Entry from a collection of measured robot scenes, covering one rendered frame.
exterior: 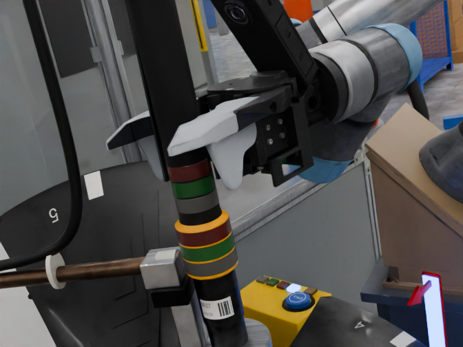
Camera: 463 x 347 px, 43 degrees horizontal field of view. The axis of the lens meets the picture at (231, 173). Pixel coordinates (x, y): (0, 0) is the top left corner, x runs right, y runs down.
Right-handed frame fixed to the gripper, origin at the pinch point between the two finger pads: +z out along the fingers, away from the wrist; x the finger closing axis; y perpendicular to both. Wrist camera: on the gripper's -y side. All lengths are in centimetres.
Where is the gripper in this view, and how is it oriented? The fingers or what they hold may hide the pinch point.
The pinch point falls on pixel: (146, 133)
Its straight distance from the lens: 42.7
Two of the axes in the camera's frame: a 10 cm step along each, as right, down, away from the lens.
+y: 1.9, 9.3, 3.1
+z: -6.8, 3.5, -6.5
